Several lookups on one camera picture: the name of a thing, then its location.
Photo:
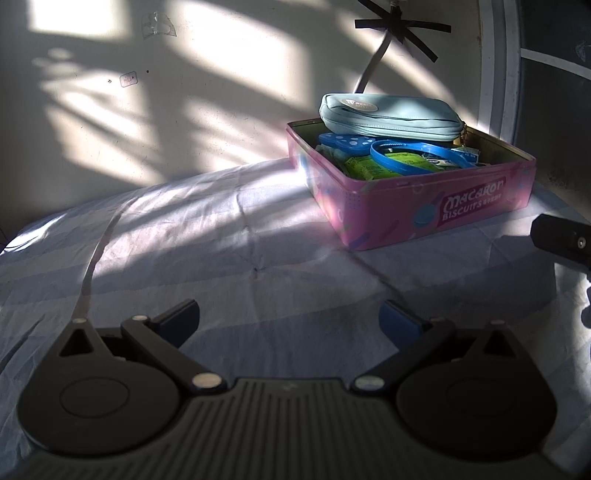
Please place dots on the clear tape piece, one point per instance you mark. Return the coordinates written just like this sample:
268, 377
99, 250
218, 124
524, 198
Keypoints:
159, 24

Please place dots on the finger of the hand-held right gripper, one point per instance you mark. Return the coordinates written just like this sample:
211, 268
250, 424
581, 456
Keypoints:
558, 237

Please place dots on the light blue zip pouch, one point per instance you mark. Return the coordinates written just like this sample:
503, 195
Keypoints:
392, 117

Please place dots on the pink biscuit tin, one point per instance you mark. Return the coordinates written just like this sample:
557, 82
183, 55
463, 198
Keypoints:
392, 212

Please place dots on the grey glass door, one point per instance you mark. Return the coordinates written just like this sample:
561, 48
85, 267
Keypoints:
554, 115

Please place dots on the small wall sticker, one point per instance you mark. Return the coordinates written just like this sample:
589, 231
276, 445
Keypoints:
128, 79

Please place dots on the blue polka dot headband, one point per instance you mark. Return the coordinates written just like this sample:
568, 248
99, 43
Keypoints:
415, 148

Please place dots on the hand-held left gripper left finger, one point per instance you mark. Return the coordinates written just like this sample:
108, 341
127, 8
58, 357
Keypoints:
178, 318

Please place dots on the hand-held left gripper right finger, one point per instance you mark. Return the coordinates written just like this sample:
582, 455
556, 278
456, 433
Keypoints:
397, 323

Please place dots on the bright green box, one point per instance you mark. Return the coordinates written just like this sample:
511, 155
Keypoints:
369, 166

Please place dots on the black tape cross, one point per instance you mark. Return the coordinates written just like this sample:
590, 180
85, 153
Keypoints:
397, 23

